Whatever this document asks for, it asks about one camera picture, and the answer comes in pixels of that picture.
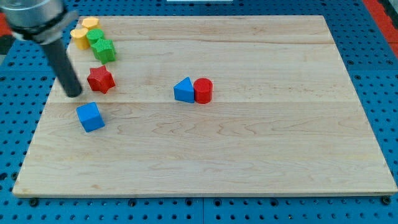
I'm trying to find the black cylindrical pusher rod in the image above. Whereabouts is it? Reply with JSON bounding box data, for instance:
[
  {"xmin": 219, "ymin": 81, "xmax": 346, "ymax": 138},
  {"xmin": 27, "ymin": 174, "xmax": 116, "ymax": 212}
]
[{"xmin": 41, "ymin": 39, "xmax": 83, "ymax": 98}]

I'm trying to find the blue cube block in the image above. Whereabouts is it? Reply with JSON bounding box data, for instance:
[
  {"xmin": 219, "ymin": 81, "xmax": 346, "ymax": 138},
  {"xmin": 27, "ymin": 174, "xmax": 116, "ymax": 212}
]
[{"xmin": 76, "ymin": 102, "xmax": 105, "ymax": 133}]

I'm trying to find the yellow heart block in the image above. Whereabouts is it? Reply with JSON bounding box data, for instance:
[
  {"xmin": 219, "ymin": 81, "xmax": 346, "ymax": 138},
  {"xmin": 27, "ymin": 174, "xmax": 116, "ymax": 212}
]
[{"xmin": 70, "ymin": 27, "xmax": 90, "ymax": 50}]

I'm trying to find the green cylinder block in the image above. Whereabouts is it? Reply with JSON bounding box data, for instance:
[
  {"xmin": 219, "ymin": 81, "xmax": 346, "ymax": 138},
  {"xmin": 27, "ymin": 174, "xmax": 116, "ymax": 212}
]
[{"xmin": 86, "ymin": 29, "xmax": 104, "ymax": 45}]

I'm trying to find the yellow hexagon block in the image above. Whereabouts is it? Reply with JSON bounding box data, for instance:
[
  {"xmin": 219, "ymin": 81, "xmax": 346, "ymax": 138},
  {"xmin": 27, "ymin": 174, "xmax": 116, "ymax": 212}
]
[{"xmin": 81, "ymin": 17, "xmax": 101, "ymax": 30}]

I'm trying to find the green star block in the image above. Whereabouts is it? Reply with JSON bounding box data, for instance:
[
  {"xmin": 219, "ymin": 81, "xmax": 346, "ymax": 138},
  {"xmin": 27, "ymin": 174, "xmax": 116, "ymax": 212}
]
[{"xmin": 91, "ymin": 39, "xmax": 116, "ymax": 65}]

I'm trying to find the red star block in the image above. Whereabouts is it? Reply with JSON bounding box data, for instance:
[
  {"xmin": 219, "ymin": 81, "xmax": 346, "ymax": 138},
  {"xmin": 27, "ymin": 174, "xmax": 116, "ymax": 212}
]
[{"xmin": 87, "ymin": 65, "xmax": 116, "ymax": 94}]

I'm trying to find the blue triangle block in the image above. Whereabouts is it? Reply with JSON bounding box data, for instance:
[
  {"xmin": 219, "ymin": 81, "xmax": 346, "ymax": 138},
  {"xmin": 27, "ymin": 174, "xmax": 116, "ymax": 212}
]
[{"xmin": 174, "ymin": 77, "xmax": 195, "ymax": 103}]

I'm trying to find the red cylinder block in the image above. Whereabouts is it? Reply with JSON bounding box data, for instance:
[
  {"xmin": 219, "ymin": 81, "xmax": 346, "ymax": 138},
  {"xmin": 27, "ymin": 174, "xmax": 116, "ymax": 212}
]
[{"xmin": 193, "ymin": 78, "xmax": 213, "ymax": 104}]

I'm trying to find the light wooden board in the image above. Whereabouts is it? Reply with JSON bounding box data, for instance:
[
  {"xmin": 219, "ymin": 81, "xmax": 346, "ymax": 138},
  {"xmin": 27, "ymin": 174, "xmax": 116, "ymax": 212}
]
[{"xmin": 13, "ymin": 16, "xmax": 397, "ymax": 198}]

